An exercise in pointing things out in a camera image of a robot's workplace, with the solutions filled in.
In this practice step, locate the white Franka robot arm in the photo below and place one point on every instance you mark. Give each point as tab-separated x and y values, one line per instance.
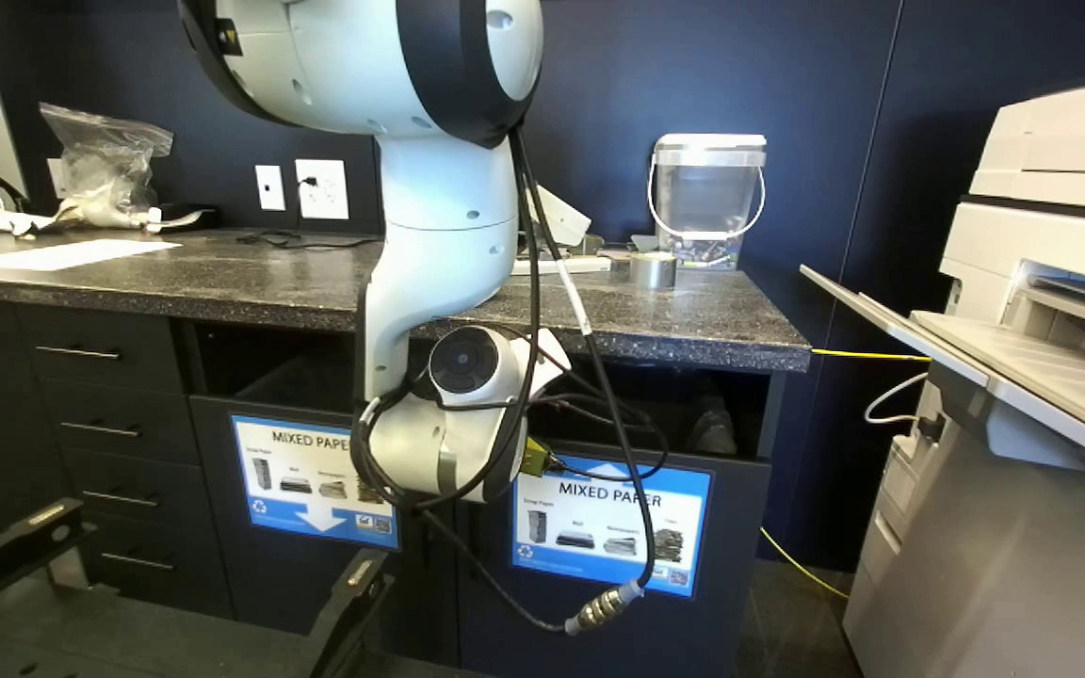
441	214

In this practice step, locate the black counter cabinet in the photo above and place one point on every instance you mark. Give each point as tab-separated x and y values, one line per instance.
192	284

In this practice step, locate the silver metal tape roll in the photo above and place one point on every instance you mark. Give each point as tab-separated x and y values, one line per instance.
656	269

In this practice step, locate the blue label with up arrow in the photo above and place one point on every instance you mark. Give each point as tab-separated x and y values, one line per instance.
593	539

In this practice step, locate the clear plastic bucket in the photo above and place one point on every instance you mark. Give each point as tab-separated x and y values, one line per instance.
711	189

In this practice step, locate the white power outlet plate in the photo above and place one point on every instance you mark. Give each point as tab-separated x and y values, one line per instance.
323	189

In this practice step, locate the blue label with down arrow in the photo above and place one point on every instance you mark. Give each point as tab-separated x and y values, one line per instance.
298	485

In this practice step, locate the black stand bar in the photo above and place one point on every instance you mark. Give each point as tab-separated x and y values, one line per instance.
16	551
349	617

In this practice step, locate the crinkled clear plastic bag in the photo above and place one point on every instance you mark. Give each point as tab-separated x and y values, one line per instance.
102	163

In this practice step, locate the large white office printer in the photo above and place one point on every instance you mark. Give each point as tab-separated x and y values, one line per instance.
1020	440

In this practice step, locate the gold wrist camera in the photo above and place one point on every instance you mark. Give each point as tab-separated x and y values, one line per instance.
536	457

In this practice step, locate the small white wall plate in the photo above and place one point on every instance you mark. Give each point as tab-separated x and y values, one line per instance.
268	186

